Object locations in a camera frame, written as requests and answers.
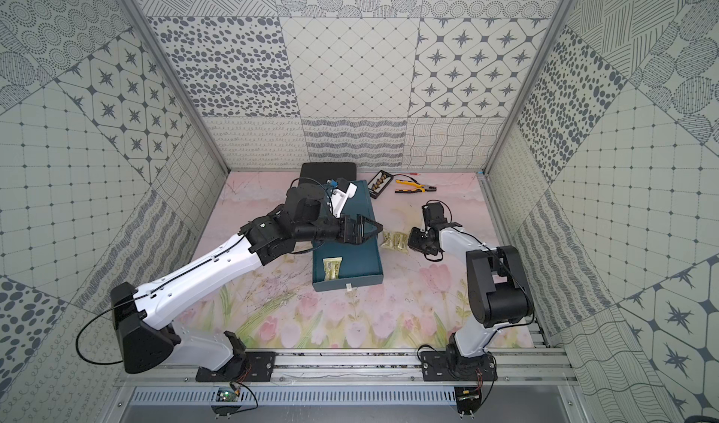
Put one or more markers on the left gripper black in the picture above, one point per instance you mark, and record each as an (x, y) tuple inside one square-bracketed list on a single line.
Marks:
[(345, 229)]

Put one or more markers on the aluminium rail frame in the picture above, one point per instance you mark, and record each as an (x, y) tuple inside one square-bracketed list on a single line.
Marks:
[(404, 367)]

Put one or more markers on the yellow handled pliers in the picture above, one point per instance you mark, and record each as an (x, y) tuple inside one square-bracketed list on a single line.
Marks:
[(412, 187)]

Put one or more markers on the black case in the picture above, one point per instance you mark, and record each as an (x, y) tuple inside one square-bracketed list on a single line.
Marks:
[(323, 171)]

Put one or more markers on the green cookie packet three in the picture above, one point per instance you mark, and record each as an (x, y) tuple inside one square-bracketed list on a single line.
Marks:
[(400, 242)]

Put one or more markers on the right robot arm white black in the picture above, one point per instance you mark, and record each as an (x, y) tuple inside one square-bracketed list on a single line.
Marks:
[(497, 300)]

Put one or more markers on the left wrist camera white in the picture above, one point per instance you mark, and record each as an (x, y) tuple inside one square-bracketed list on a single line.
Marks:
[(340, 190)]

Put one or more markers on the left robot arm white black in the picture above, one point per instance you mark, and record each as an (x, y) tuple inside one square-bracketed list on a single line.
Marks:
[(143, 316)]

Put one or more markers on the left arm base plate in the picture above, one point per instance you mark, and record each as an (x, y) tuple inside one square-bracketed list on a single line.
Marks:
[(252, 366)]

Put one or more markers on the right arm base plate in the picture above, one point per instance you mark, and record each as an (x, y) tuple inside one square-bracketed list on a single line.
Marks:
[(449, 367)]

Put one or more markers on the green cookie packet one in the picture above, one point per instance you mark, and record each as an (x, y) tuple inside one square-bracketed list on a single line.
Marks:
[(331, 268)]

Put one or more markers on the green cookie packet two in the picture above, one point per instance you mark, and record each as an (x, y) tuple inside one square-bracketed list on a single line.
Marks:
[(389, 241)]

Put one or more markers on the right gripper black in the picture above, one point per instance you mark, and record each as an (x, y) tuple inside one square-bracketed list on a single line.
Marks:
[(413, 242)]

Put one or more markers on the black bit tray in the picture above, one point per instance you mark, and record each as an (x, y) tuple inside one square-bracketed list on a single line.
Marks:
[(379, 183)]

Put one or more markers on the teal drawer cabinet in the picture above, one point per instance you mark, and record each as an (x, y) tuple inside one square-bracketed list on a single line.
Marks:
[(361, 203)]

